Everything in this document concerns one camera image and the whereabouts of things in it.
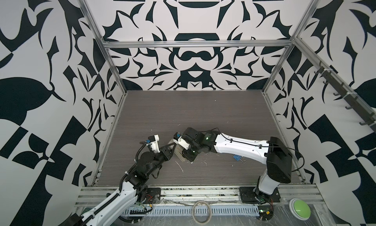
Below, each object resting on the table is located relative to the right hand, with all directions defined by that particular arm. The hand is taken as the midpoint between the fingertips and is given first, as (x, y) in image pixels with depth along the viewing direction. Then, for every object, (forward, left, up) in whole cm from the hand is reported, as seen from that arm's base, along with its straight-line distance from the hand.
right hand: (184, 154), depth 78 cm
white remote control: (+1, +3, +2) cm, 4 cm away
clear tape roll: (-25, -4, -8) cm, 27 cm away
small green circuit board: (-25, -39, -11) cm, 47 cm away
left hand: (+4, +4, +5) cm, 7 cm away
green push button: (-23, -54, -10) cm, 60 cm away
